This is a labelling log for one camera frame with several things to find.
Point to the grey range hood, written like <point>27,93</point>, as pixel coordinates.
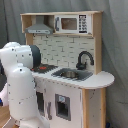
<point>40,27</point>

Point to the black toy faucet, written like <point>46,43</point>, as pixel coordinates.
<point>80,65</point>

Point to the black toy stovetop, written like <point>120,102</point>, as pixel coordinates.
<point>44,68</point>

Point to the grey toy sink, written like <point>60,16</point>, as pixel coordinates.
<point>72,74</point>

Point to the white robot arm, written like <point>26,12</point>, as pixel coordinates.
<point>16,62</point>

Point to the grey ice dispenser panel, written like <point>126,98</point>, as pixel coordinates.
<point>62,105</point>

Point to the white toy microwave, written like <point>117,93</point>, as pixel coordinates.
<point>74,24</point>

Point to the grey cabinet door handle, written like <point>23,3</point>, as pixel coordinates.
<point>49,111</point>

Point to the wooden toy kitchen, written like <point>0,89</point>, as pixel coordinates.
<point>87,97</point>

